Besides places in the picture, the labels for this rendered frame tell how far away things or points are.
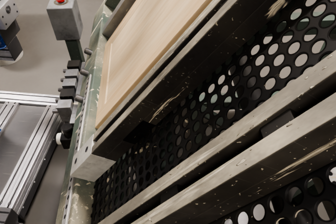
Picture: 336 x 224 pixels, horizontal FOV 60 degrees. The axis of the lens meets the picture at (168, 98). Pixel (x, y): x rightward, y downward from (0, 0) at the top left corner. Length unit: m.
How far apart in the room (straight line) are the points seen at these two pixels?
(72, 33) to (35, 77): 1.13
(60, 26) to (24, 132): 0.74
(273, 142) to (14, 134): 1.78
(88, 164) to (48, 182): 1.19
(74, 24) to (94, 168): 0.89
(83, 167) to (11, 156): 1.12
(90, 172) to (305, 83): 0.62
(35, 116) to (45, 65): 0.78
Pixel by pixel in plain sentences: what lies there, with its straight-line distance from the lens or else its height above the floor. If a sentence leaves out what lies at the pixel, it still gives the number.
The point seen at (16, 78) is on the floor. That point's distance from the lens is 2.69.
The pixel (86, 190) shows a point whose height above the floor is 0.89.
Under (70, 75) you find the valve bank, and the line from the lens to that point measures 1.35.
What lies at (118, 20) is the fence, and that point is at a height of 0.97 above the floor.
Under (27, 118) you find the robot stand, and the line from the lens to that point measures 2.03.
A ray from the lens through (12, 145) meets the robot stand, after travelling 1.93.
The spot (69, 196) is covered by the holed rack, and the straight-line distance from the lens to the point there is 0.84.
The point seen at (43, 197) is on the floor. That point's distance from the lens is 1.93.
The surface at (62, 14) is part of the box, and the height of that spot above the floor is 0.90.
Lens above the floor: 1.63
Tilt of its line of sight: 47 degrees down
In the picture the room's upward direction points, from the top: straight up
